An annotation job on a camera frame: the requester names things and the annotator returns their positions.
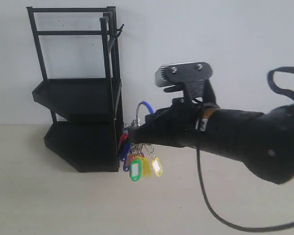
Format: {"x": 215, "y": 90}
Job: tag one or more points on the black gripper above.
{"x": 175, "y": 126}

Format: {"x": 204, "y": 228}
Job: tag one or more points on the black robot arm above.
{"x": 263, "y": 142}

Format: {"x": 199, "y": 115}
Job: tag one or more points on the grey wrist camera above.
{"x": 190, "y": 74}

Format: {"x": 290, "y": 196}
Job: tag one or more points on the green key tag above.
{"x": 135, "y": 170}

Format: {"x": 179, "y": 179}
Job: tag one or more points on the blue key tag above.
{"x": 124, "y": 155}

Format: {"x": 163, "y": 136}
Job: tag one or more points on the blue cable with metal connector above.
{"x": 149, "y": 108}

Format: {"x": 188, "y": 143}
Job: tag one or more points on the red key tag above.
{"x": 123, "y": 139}

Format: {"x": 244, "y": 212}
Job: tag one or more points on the yellow key tag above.
{"x": 146, "y": 170}
{"x": 157, "y": 167}

